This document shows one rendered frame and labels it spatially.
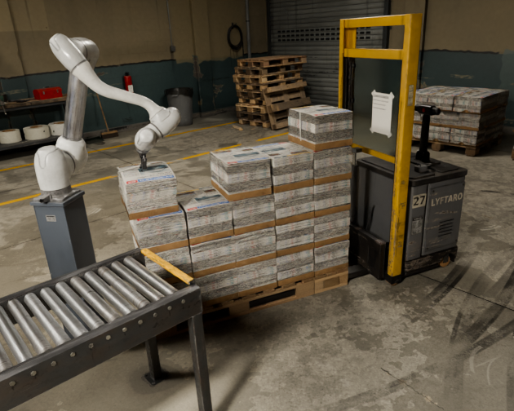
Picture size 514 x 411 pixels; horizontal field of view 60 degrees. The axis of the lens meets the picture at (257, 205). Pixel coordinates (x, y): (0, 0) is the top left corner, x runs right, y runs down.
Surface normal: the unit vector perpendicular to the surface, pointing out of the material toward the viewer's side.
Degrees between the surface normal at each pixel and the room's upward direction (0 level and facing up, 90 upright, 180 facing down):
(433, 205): 90
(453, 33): 90
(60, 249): 90
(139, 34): 90
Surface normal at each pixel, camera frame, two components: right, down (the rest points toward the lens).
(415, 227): 0.40, 0.32
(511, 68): -0.75, 0.28
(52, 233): -0.21, 0.37
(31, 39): 0.66, 0.25
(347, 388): -0.04, -0.93
